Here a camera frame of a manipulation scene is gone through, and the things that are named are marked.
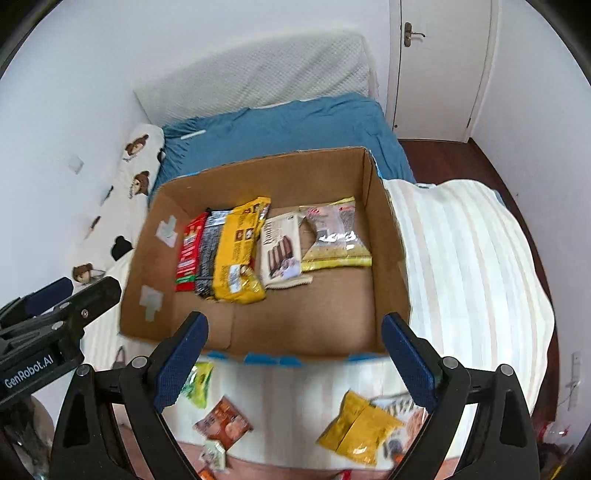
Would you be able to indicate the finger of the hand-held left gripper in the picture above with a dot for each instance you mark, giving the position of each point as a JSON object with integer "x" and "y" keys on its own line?
{"x": 92, "y": 300}
{"x": 48, "y": 293}

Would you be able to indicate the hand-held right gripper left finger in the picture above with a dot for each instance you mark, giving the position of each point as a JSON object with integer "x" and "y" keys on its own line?
{"x": 180, "y": 364}

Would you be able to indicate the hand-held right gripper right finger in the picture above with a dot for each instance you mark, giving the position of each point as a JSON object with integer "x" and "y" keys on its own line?
{"x": 411, "y": 364}

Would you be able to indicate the green candy ball packet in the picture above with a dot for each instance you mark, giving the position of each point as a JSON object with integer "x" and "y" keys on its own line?
{"x": 201, "y": 383}

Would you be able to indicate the large orange panda packet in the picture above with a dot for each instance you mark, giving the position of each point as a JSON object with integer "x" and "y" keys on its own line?
{"x": 413, "y": 427}

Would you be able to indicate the small orange panda packet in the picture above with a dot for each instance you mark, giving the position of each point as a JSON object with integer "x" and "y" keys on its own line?
{"x": 224, "y": 420}

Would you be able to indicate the small yellow snack packet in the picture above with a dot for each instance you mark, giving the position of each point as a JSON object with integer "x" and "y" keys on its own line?
{"x": 358, "y": 429}

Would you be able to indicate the brown cardboard box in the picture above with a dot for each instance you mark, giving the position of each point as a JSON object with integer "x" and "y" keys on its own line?
{"x": 286, "y": 314}

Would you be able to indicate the small white snack packet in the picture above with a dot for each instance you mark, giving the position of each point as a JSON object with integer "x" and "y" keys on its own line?
{"x": 214, "y": 456}

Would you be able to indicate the red snack packet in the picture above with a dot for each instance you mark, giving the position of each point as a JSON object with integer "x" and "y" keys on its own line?
{"x": 188, "y": 258}

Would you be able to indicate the white striped blanket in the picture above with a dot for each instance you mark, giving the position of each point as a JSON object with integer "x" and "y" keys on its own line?
{"x": 471, "y": 277}

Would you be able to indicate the black snack packet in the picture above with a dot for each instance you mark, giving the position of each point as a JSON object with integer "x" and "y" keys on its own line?
{"x": 208, "y": 258}

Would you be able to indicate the white bear-print cloth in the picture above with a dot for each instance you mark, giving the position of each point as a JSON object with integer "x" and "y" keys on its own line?
{"x": 124, "y": 194}

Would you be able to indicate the large yellow snack packet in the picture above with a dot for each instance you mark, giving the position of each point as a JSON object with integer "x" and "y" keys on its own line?
{"x": 238, "y": 258}

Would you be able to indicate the beige wafer packet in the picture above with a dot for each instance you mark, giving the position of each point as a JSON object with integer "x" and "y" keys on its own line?
{"x": 280, "y": 254}

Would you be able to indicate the gold and clear bread packet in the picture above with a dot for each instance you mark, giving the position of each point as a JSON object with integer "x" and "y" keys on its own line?
{"x": 334, "y": 235}

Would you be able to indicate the small white stick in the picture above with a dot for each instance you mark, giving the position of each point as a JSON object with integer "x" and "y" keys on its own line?
{"x": 193, "y": 135}

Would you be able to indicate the blue bed sheet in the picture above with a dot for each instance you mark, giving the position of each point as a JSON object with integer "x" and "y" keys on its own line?
{"x": 286, "y": 124}

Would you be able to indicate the white quilted cushion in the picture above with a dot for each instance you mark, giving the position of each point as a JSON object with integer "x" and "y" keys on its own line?
{"x": 258, "y": 78}

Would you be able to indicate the white door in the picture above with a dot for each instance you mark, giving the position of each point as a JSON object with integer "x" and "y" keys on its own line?
{"x": 443, "y": 83}

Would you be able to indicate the white wall socket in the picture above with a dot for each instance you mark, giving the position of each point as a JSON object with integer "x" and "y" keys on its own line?
{"x": 75, "y": 164}

